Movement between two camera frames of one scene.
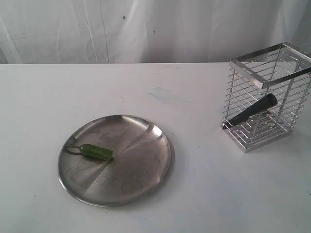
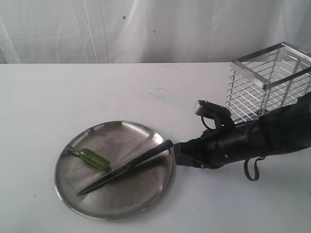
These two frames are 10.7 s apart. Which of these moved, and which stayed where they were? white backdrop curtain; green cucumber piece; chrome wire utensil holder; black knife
Moved: black knife; green cucumber piece
Stayed: white backdrop curtain; chrome wire utensil holder
